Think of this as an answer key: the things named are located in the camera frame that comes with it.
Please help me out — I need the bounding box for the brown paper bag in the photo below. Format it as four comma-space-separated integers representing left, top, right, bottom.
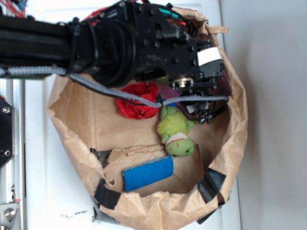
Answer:
47, 6, 248, 228

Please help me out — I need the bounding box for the grey braided cable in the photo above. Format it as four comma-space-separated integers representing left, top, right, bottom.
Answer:
0, 66, 230, 108

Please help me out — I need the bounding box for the green plush frog toy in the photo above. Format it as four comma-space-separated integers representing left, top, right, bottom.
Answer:
156, 106, 195, 157

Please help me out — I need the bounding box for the blue knitted ball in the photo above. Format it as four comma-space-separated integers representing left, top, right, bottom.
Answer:
160, 98, 177, 107

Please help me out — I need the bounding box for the aluminium rail frame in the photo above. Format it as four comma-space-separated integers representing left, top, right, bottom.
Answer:
0, 79, 27, 230

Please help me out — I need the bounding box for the black octagonal mount plate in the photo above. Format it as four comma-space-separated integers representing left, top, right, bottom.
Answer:
0, 96, 13, 170

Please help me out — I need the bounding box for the blue sponge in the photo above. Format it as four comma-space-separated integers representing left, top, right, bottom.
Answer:
123, 156, 174, 192

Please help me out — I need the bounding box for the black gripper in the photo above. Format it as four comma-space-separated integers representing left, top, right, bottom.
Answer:
134, 1, 224, 96

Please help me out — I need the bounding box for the crumpled red paper ball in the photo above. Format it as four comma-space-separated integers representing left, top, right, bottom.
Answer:
116, 82, 159, 120

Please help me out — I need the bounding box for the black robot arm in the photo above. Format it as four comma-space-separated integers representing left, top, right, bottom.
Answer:
0, 0, 224, 94

